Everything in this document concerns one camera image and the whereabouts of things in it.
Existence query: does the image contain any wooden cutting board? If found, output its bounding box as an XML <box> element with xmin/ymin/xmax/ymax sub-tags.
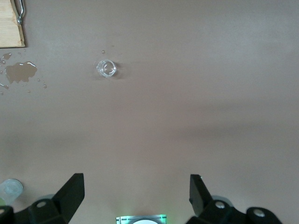
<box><xmin>0</xmin><ymin>0</ymin><xmax>27</xmax><ymax>49</ymax></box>

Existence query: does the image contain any clear glass measuring cup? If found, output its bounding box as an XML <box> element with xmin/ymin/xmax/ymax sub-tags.
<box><xmin>95</xmin><ymin>59</ymin><xmax>117</xmax><ymax>78</ymax></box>

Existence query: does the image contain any metal cutting board handle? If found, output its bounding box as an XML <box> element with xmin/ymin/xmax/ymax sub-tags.
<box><xmin>14</xmin><ymin>0</ymin><xmax>25</xmax><ymax>25</ymax></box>

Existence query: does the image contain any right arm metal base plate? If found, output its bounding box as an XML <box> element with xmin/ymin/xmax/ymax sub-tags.
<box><xmin>116</xmin><ymin>214</ymin><xmax>167</xmax><ymax>224</ymax></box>

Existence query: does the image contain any green bottle with clear base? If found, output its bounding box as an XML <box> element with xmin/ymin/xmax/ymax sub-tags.
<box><xmin>0</xmin><ymin>179</ymin><xmax>24</xmax><ymax>204</ymax></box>

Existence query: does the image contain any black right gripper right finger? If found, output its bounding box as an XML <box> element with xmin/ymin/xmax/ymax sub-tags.
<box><xmin>186</xmin><ymin>174</ymin><xmax>281</xmax><ymax>224</ymax></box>

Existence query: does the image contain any wide liquid puddle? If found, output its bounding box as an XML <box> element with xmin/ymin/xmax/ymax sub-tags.
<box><xmin>4</xmin><ymin>61</ymin><xmax>38</xmax><ymax>84</ymax></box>

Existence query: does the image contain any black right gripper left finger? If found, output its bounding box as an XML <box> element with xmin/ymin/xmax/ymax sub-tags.
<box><xmin>0</xmin><ymin>173</ymin><xmax>85</xmax><ymax>224</ymax></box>

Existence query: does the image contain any brown table cover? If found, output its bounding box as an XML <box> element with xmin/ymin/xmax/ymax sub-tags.
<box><xmin>0</xmin><ymin>0</ymin><xmax>299</xmax><ymax>224</ymax></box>

